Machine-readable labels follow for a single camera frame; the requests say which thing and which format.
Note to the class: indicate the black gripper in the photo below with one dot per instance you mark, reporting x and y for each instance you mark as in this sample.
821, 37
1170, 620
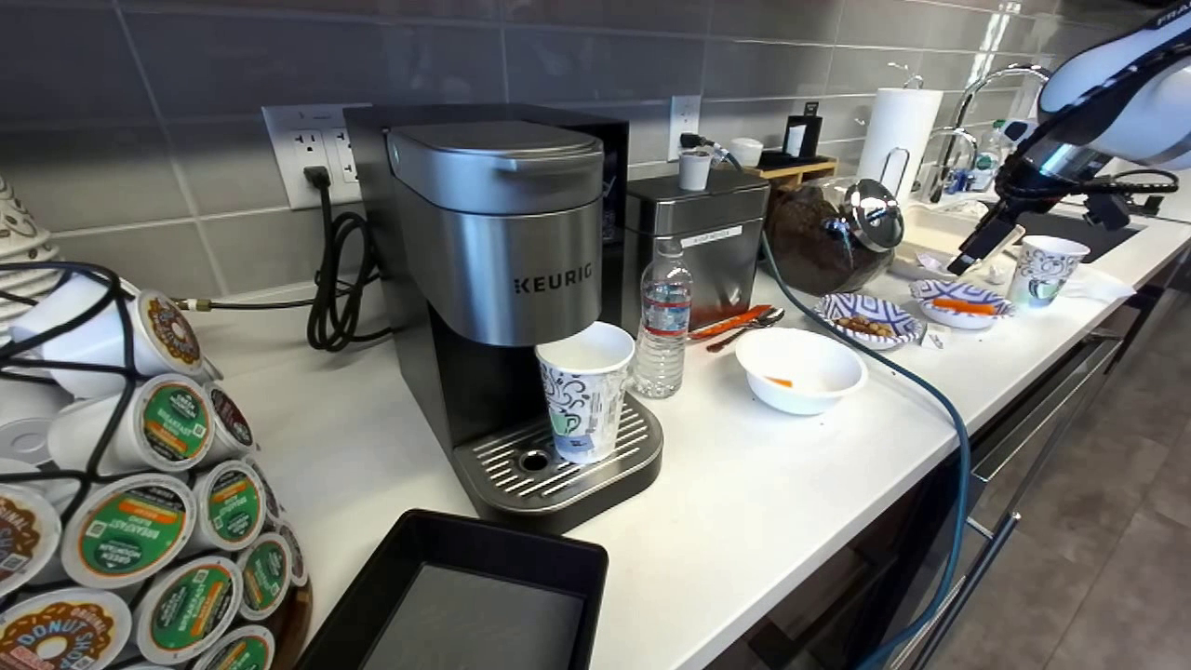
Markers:
1027, 191

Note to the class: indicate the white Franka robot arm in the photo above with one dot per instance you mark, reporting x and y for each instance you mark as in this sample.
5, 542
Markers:
1129, 88

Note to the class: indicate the patterned paper bowl with carrots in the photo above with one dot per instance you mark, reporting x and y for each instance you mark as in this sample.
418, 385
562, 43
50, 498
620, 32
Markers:
960, 307

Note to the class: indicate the patterned paper bowl with nuts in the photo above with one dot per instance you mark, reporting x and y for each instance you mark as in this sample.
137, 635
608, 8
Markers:
870, 323

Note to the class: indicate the white ceramic bowl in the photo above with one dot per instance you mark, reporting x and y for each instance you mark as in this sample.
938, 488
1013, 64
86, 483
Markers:
804, 353

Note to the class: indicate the small patterned paper cup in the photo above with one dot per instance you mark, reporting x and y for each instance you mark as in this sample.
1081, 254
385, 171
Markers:
1046, 268

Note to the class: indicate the soap bottle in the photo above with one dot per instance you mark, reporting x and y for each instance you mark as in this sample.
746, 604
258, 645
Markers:
985, 158

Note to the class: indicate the chrome sink faucet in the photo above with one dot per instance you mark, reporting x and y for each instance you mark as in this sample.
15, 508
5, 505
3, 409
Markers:
960, 150

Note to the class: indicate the dark sink basin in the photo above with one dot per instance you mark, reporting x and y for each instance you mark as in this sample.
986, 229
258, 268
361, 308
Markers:
1093, 235

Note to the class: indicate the white paper towel roll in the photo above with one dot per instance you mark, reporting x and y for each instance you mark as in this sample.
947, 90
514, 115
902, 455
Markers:
896, 130

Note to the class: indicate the dark kettle with silver lid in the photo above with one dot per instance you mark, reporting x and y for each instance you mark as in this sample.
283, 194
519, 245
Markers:
821, 244

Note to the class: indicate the wooden block stand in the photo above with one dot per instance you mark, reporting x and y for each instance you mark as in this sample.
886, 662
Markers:
798, 171

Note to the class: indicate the dark glass bottle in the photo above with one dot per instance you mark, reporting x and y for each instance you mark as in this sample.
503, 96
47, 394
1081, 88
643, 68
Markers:
802, 134

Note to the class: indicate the small white cup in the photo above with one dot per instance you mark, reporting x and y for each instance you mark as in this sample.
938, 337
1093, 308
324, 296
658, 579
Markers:
746, 150
697, 171

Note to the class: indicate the clear plastic water bottle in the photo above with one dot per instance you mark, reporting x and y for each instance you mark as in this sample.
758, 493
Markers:
664, 322

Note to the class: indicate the large patterned paper cup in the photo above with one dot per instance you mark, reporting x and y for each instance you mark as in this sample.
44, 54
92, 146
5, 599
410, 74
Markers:
583, 393

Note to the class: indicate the silver Keurig coffee maker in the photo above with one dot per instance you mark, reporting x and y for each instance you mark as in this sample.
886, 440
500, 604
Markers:
498, 245

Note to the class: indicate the black rectangular tray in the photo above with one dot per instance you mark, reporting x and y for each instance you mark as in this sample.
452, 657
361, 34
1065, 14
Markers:
472, 596

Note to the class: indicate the brown lid coffee pod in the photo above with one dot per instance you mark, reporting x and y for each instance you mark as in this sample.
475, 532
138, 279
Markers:
170, 330
19, 542
233, 418

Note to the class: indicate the green lid coffee pod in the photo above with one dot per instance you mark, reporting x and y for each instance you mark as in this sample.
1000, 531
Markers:
240, 647
266, 575
233, 505
130, 531
174, 423
189, 608

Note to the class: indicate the orange donut lid coffee pod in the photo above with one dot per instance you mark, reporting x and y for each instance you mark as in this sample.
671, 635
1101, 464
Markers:
60, 635

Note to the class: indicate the narrow white wall outlet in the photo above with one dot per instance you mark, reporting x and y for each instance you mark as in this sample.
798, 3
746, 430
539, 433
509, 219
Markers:
681, 120

